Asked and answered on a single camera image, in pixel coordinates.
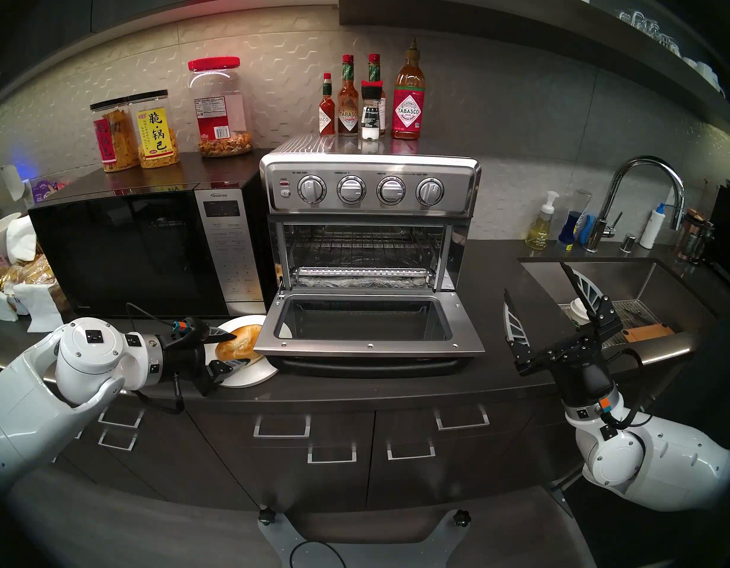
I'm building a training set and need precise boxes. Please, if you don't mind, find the copper french press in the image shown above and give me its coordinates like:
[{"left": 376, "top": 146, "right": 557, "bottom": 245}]
[{"left": 675, "top": 209, "right": 715, "bottom": 264}]

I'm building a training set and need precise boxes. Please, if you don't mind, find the silver drawer handle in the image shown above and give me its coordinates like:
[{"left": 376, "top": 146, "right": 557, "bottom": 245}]
[
  {"left": 254, "top": 415, "right": 311, "bottom": 439},
  {"left": 387, "top": 440, "right": 435, "bottom": 461},
  {"left": 434, "top": 404, "right": 490, "bottom": 431},
  {"left": 308, "top": 443, "right": 357, "bottom": 464}
]

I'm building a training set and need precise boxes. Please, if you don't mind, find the white blue-top pump bottle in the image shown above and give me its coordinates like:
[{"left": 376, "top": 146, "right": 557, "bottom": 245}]
[{"left": 639, "top": 203, "right": 668, "bottom": 250}]

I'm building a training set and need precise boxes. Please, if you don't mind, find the wire sink grid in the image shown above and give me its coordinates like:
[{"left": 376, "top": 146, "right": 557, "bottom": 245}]
[{"left": 557, "top": 299, "right": 665, "bottom": 348}]

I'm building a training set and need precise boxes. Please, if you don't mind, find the purple snack packet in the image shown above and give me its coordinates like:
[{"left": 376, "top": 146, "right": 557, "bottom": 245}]
[{"left": 32, "top": 179, "right": 67, "bottom": 204}]

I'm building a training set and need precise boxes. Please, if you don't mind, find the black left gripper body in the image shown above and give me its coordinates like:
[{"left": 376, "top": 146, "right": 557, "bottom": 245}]
[{"left": 161, "top": 330, "right": 215, "bottom": 397}]

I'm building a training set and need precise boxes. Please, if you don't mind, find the golden brown bagel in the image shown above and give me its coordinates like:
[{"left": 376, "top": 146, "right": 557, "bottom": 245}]
[{"left": 215, "top": 324, "right": 264, "bottom": 362}]

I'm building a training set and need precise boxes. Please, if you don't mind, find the dark open wall shelf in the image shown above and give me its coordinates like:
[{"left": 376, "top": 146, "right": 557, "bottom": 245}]
[{"left": 340, "top": 0, "right": 730, "bottom": 144}]

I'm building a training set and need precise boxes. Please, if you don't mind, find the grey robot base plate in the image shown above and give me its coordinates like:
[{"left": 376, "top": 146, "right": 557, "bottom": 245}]
[{"left": 257, "top": 508, "right": 473, "bottom": 568}]

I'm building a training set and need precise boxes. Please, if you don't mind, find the stainless steel toaster oven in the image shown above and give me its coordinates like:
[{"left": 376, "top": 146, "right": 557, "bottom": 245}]
[{"left": 260, "top": 134, "right": 482, "bottom": 295}]

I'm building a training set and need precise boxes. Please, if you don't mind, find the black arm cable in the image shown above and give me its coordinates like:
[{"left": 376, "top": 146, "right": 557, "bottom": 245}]
[
  {"left": 602, "top": 348, "right": 653, "bottom": 431},
  {"left": 125, "top": 302, "right": 175, "bottom": 328}
]

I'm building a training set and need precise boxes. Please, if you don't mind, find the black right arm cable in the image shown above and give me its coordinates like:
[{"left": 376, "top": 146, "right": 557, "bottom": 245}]
[{"left": 602, "top": 348, "right": 653, "bottom": 431}]

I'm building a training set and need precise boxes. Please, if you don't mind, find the black countertop appliance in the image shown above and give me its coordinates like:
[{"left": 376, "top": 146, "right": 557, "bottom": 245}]
[{"left": 705, "top": 181, "right": 730, "bottom": 287}]

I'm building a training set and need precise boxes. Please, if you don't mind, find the orange sauce Tabasco bottle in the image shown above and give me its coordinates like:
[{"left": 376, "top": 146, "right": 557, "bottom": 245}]
[{"left": 338, "top": 54, "right": 360, "bottom": 138}]

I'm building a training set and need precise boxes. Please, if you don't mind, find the metal oven rack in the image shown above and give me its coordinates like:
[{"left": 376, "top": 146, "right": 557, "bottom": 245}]
[{"left": 294, "top": 267, "right": 432, "bottom": 279}]

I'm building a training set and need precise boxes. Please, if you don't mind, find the small red Tabasco bottle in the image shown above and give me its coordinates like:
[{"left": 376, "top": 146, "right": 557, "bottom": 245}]
[{"left": 319, "top": 73, "right": 337, "bottom": 138}]

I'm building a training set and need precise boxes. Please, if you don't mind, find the yellow soap pump bottle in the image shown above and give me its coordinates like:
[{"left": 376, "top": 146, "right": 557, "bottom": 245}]
[{"left": 525, "top": 191, "right": 560, "bottom": 251}]

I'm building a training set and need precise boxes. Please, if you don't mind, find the crumpled white paper towel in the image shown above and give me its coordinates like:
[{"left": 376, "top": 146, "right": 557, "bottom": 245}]
[{"left": 6, "top": 215, "right": 39, "bottom": 263}]

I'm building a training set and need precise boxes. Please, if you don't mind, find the under-cabinet LED strip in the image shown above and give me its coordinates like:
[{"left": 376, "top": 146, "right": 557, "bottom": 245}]
[{"left": 91, "top": 0, "right": 340, "bottom": 35}]

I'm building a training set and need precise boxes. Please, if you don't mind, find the chrome gooseneck faucet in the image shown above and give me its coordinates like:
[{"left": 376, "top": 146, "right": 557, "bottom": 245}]
[{"left": 583, "top": 156, "right": 687, "bottom": 254}]

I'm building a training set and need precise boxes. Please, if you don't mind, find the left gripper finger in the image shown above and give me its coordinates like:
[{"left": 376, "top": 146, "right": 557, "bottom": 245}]
[
  {"left": 187, "top": 323, "right": 237, "bottom": 344},
  {"left": 206, "top": 359, "right": 251, "bottom": 388}
]

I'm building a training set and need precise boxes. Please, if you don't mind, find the dark base cabinet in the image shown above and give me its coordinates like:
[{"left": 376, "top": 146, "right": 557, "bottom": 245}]
[{"left": 0, "top": 360, "right": 585, "bottom": 514}]

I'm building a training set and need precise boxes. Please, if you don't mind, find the bagged bread loaf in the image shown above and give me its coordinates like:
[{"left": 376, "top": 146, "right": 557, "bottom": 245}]
[{"left": 0, "top": 254, "right": 70, "bottom": 313}]

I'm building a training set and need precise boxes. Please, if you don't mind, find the black cap salt grinder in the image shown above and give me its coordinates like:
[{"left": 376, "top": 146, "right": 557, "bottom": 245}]
[{"left": 360, "top": 80, "right": 383, "bottom": 142}]

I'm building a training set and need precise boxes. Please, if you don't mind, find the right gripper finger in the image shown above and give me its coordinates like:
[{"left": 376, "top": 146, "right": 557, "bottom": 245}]
[
  {"left": 560, "top": 263, "right": 623, "bottom": 337},
  {"left": 504, "top": 290, "right": 534, "bottom": 367}
]

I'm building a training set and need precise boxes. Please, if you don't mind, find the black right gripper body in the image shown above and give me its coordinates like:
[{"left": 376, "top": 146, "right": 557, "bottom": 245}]
[{"left": 515, "top": 325, "right": 625, "bottom": 409}]

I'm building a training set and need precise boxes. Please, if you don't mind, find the black microwave oven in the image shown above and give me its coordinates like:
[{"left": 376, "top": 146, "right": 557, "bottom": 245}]
[{"left": 29, "top": 153, "right": 278, "bottom": 320}]

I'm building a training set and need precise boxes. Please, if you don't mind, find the glass toaster oven door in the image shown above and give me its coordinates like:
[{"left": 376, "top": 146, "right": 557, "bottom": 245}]
[{"left": 254, "top": 289, "right": 486, "bottom": 378}]

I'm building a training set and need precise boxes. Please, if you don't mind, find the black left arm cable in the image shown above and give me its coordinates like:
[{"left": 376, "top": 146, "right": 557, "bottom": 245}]
[{"left": 125, "top": 302, "right": 175, "bottom": 328}]

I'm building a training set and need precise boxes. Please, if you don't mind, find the foil lined oven tray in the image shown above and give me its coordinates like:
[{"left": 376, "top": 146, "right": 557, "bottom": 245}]
[{"left": 297, "top": 276, "right": 430, "bottom": 290}]

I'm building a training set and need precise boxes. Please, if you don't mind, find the stainless steel sink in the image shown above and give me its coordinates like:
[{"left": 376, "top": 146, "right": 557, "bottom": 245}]
[{"left": 518, "top": 256, "right": 719, "bottom": 360}]

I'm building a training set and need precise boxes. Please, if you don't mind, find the wooden cutting board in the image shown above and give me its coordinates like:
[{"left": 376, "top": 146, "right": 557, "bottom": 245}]
[{"left": 621, "top": 322, "right": 676, "bottom": 344}]

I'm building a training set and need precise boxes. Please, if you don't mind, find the red label snack jar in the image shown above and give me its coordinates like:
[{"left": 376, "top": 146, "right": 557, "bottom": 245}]
[{"left": 90, "top": 98, "right": 139, "bottom": 173}]

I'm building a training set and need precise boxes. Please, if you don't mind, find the black base cable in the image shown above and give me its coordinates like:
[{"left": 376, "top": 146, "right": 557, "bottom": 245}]
[{"left": 289, "top": 539, "right": 348, "bottom": 568}]

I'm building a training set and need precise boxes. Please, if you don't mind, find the white round plate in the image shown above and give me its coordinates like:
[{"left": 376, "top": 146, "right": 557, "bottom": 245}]
[{"left": 204, "top": 314, "right": 280, "bottom": 389}]

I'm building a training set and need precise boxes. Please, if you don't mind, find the silver oven knob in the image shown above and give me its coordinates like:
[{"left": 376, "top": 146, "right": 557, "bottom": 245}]
[
  {"left": 298, "top": 175, "right": 327, "bottom": 205},
  {"left": 415, "top": 177, "right": 444, "bottom": 207},
  {"left": 337, "top": 176, "right": 367, "bottom": 205},
  {"left": 376, "top": 176, "right": 406, "bottom": 206}
]

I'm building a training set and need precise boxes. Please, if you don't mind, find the green label Tabasco bottle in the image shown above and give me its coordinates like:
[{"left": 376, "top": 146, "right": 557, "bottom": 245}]
[{"left": 368, "top": 54, "right": 387, "bottom": 137}]

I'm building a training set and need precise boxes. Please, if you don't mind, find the large Tabasco sauce bottle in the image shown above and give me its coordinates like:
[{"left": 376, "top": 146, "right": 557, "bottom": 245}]
[{"left": 392, "top": 38, "right": 427, "bottom": 141}]

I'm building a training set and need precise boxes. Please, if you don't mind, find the yellow label snack jar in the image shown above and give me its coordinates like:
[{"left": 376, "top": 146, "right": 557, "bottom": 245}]
[{"left": 130, "top": 90, "right": 181, "bottom": 170}]

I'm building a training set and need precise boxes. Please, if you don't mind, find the large white folded napkin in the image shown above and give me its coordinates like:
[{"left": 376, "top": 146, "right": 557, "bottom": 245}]
[{"left": 13, "top": 283, "right": 66, "bottom": 334}]

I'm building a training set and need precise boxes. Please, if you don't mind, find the blue dish soap bottle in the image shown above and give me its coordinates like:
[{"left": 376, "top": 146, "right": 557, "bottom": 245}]
[{"left": 557, "top": 189, "right": 593, "bottom": 252}]

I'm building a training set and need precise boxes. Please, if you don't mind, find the red lid clear jar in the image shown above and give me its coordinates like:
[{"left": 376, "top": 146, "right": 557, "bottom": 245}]
[{"left": 188, "top": 57, "right": 254, "bottom": 159}]

